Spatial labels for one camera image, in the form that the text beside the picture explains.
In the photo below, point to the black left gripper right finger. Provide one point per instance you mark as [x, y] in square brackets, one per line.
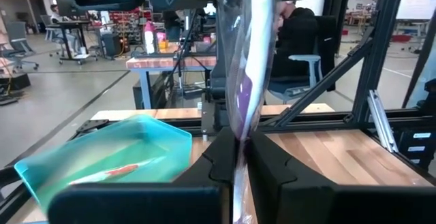
[340, 207]

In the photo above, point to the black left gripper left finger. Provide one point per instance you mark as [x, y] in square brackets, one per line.
[136, 205]

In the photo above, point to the orange toothbrush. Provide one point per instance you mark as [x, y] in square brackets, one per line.
[119, 172]

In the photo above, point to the purple toothbrush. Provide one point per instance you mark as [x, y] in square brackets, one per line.
[259, 30]

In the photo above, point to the light green translucent bin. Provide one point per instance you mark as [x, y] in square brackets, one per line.
[119, 142]

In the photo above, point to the black drawer unit white labels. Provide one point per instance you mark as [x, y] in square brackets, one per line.
[417, 145]

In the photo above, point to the light blue office chair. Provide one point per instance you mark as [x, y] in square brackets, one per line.
[306, 67]

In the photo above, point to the wooden workbench blue legs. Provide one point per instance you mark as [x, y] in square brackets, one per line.
[163, 62]

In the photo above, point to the black computer tower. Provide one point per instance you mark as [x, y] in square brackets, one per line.
[110, 45]

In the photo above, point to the white pink bottle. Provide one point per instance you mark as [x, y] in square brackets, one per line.
[149, 38]

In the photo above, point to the person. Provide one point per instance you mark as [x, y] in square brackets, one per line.
[296, 40]
[59, 19]

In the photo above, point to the black floor case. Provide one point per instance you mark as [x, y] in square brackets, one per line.
[13, 81]

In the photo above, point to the red parts shelf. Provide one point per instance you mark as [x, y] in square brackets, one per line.
[126, 26]

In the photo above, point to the black rolling desk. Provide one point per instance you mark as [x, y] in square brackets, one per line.
[73, 36]

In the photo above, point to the grey office chair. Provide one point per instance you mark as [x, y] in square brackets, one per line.
[20, 43]

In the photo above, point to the white board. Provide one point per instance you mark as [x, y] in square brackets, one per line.
[415, 4]

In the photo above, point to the silver aluminium bracket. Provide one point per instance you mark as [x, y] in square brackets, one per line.
[383, 122]

